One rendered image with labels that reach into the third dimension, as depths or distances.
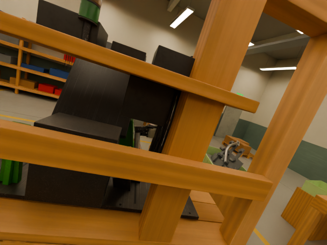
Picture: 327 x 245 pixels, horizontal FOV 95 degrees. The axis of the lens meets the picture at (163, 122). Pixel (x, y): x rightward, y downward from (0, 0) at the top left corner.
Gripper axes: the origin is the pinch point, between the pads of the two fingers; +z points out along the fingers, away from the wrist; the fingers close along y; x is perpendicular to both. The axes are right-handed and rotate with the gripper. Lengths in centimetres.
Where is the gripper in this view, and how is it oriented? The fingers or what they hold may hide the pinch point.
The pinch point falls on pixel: (138, 131)
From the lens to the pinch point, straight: 84.9
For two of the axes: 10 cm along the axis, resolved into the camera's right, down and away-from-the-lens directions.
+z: -9.9, 0.0, -1.7
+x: 0.9, 8.6, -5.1
